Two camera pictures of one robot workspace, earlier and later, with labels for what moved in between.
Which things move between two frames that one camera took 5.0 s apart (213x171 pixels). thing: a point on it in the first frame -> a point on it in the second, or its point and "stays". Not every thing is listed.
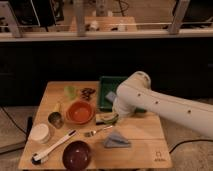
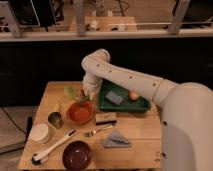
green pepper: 112,120 -> 86,98
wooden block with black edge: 99,118 stays
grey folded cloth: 116,139 stays
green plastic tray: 108,84 stays
